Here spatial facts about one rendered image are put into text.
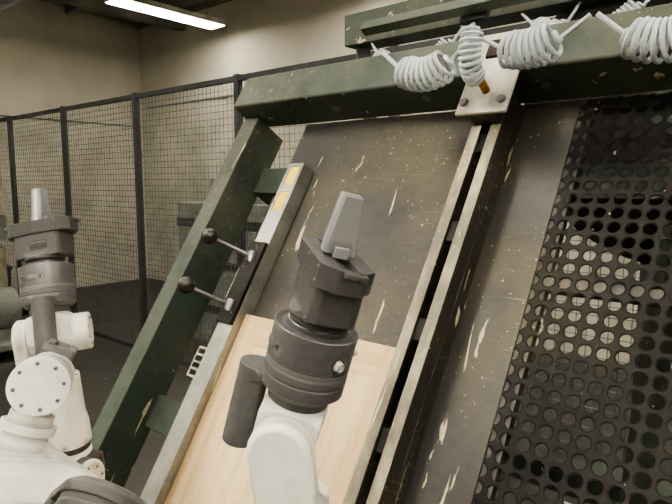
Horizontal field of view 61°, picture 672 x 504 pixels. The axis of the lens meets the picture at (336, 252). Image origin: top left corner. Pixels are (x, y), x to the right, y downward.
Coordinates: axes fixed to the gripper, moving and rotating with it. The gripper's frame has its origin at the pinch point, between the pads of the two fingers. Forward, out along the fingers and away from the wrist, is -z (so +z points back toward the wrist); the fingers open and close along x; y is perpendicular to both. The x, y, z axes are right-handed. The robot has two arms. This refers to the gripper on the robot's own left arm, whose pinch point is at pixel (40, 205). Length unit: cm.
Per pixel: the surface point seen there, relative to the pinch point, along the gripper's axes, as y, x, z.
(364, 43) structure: -85, 59, -58
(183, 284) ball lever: -23.8, 14.7, 15.6
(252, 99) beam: -51, 28, -33
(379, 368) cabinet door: -10, 54, 37
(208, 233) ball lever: -27.1, 20.4, 5.0
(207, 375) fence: -26.2, 16.6, 35.2
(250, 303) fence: -32.1, 26.2, 21.3
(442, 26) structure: -69, 82, -51
